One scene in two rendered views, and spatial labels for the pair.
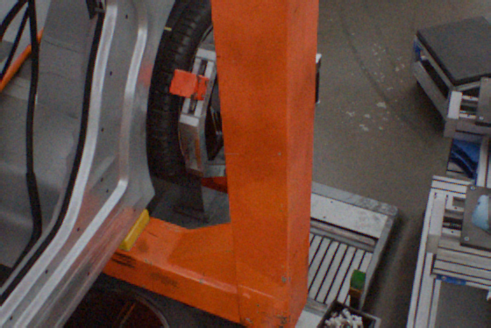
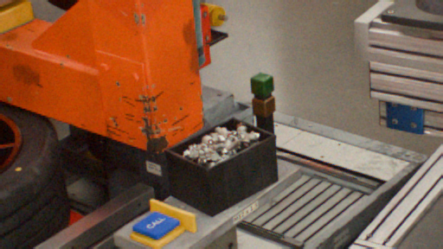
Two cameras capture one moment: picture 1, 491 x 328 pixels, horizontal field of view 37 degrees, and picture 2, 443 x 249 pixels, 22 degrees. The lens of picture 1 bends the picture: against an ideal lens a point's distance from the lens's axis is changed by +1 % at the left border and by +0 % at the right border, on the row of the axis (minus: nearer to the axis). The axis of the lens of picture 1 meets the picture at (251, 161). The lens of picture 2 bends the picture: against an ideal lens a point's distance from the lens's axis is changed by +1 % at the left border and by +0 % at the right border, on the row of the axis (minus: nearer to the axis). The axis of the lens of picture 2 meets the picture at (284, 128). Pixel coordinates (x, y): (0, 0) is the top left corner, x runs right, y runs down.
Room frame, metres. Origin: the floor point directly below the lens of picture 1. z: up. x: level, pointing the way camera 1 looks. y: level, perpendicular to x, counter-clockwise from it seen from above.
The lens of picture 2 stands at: (-0.97, -0.84, 1.69)
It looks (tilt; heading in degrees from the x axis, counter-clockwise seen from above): 27 degrees down; 13
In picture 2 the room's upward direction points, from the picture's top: 4 degrees counter-clockwise
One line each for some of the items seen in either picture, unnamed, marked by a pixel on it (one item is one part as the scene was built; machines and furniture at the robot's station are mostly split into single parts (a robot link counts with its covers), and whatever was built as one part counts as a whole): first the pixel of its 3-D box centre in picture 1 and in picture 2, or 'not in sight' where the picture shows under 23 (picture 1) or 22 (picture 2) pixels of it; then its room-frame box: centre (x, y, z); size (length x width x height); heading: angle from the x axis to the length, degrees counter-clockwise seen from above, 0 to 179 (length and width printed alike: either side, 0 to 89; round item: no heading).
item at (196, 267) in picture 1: (169, 243); (43, 33); (1.33, 0.26, 0.69); 0.52 x 0.17 x 0.35; 64
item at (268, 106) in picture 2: (356, 288); (263, 105); (1.21, -0.29, 0.59); 0.04 x 0.04 x 0.04; 64
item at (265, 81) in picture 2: (358, 279); (262, 85); (1.21, -0.29, 0.64); 0.04 x 0.04 x 0.04; 64
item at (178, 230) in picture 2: not in sight; (157, 233); (0.88, -0.13, 0.46); 0.08 x 0.08 x 0.01; 64
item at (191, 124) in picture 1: (228, 96); not in sight; (1.81, 0.06, 0.85); 0.54 x 0.07 x 0.54; 154
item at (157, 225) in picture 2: not in sight; (156, 227); (0.88, -0.13, 0.47); 0.07 x 0.07 x 0.02; 64
